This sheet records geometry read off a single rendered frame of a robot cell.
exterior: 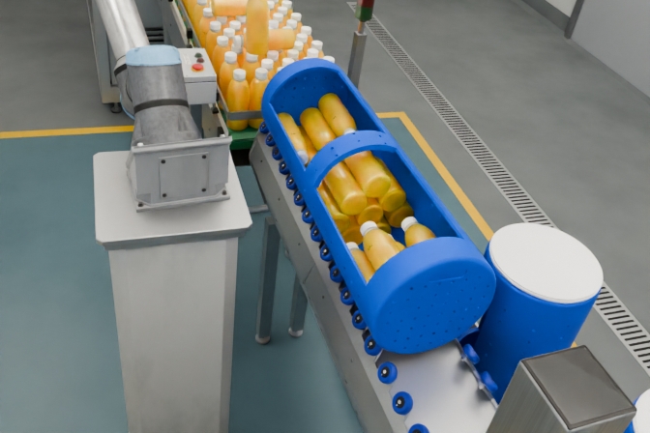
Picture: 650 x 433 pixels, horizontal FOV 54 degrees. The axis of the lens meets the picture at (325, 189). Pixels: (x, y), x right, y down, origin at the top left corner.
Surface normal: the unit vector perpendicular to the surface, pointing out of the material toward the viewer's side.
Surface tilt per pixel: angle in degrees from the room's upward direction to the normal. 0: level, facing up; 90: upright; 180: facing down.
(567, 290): 0
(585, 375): 0
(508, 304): 90
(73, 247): 0
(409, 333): 90
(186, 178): 90
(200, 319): 90
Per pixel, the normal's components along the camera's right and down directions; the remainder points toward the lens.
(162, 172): 0.37, 0.59
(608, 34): -0.95, 0.08
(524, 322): -0.42, 0.50
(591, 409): 0.12, -0.79
